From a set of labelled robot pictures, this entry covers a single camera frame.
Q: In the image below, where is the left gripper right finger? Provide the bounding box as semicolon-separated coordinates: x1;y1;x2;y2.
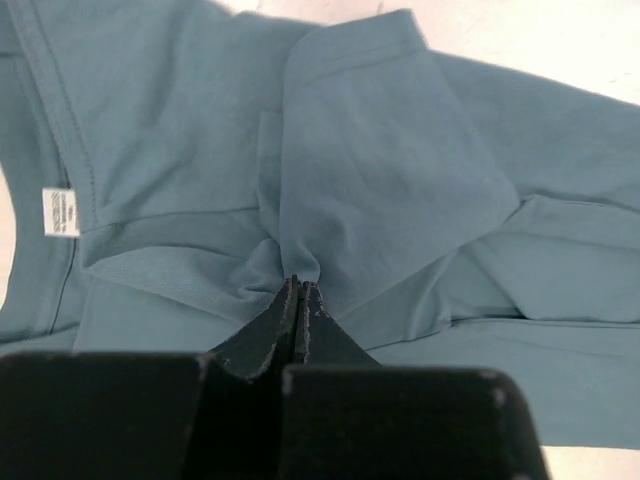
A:
282;282;549;479

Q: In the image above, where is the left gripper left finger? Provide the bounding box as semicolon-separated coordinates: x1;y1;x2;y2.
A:
1;278;300;479

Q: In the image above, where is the teal blue t shirt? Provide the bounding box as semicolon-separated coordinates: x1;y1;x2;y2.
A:
1;1;639;449

